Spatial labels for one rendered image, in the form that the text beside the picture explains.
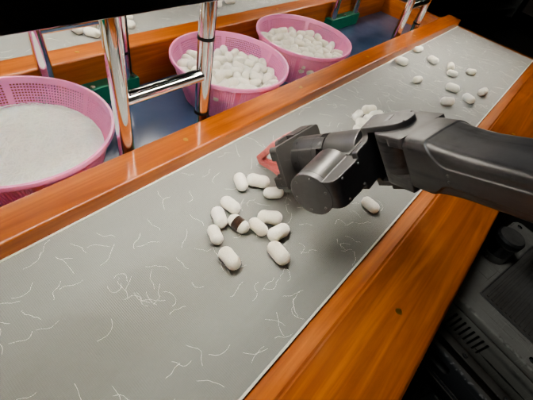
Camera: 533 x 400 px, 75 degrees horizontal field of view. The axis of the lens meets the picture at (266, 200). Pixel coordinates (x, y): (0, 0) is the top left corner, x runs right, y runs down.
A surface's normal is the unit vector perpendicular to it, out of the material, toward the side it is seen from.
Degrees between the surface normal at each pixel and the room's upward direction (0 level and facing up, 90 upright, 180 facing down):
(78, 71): 90
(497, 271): 0
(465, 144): 37
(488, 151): 42
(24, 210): 0
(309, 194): 96
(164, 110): 0
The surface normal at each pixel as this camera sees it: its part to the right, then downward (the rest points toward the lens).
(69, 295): 0.19, -0.66
